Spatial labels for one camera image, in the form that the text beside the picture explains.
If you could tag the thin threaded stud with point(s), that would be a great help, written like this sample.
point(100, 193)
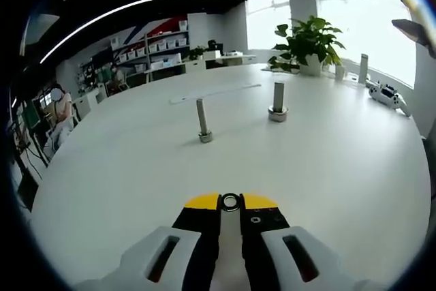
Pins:
point(201, 114)

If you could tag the white game controller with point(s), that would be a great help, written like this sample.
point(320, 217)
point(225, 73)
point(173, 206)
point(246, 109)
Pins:
point(374, 92)

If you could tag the white cabinet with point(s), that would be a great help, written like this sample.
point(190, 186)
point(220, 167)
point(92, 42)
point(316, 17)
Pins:
point(83, 103)

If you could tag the white tall bottle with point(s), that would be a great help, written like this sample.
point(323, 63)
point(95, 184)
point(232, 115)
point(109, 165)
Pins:
point(363, 67)

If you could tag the green board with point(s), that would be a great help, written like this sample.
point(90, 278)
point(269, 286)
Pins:
point(30, 114)

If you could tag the green potted plant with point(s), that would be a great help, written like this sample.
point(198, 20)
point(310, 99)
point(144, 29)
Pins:
point(310, 37)

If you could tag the white power strip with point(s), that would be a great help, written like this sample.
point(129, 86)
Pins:
point(218, 92)

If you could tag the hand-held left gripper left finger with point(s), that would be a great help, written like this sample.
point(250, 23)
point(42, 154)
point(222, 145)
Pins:
point(197, 236)

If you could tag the metal storage shelf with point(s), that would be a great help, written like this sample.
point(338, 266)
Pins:
point(150, 52)

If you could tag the white office desk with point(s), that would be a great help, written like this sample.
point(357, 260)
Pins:
point(195, 66)

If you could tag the row of white storage bins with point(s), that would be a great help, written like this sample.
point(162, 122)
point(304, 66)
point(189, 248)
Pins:
point(153, 48)

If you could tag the thick threaded stud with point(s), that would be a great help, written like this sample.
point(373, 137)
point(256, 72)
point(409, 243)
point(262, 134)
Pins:
point(278, 95)

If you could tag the small metal washer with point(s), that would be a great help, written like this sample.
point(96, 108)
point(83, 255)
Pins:
point(223, 202)
point(211, 133)

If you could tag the white plant pot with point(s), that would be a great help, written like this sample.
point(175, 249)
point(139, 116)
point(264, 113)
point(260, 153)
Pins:
point(313, 65)

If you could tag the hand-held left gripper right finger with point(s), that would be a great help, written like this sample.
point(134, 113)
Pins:
point(265, 246)

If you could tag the long ceiling light strip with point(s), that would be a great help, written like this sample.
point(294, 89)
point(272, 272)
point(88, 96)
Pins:
point(119, 11)

